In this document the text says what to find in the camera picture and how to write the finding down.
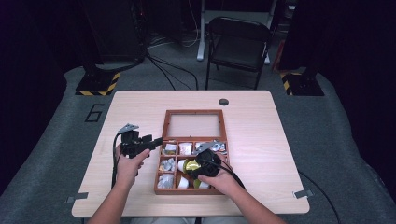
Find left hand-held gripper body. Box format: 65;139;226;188
119;123;148;159

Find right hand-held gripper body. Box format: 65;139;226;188
191;141;222;179

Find yellow-green lid white capsule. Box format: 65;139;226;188
177;159;202;175

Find wooden box with glass lid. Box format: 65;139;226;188
153;109;232;196

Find person's right hand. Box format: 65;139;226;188
198;155;242;197

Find person's left hand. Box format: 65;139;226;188
115;146;151;188

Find group of silver foil packets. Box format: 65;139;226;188
157;141;227;189

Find striped black stand base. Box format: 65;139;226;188
75;68;121;97
279;70;325;97

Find grey tape strip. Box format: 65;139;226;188
293;189;315;200
65;191;90;204

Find black equipment cabinet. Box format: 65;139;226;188
78;0;148;64

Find black folding chair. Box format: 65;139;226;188
205;16;273;91

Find dark curtain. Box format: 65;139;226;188
0;0;82;195
278;0;396;203

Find red object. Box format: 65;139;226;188
272;39;286;73

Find left hand-held gripper black cable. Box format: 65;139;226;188
110;132;124;190

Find hand-held gripper black cable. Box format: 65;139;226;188
110;132;124;190
204;158;247;190

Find right hand-held gripper black cable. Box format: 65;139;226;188
204;158;247;190

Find black floor cable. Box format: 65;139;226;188
146;51;200;91
147;55;177;91

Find white floor cables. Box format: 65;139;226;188
148;0;201;49

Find white desk frame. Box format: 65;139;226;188
196;0;278;65

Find black cable beside table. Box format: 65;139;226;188
298;171;343;224

